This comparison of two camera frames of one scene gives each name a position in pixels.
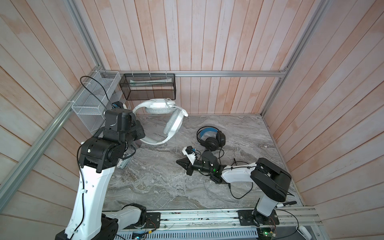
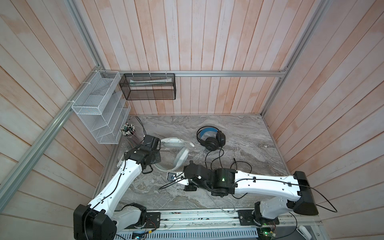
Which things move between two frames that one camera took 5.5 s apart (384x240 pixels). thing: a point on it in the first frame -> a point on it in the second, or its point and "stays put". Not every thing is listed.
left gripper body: (138, 130) -> (156, 158)
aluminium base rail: (300, 218) stays put
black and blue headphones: (211, 137) stays put
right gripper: (185, 161) -> (189, 187)
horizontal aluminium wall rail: (198, 73) stays put
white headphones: (161, 106) -> (181, 156)
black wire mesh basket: (149, 86) stays put
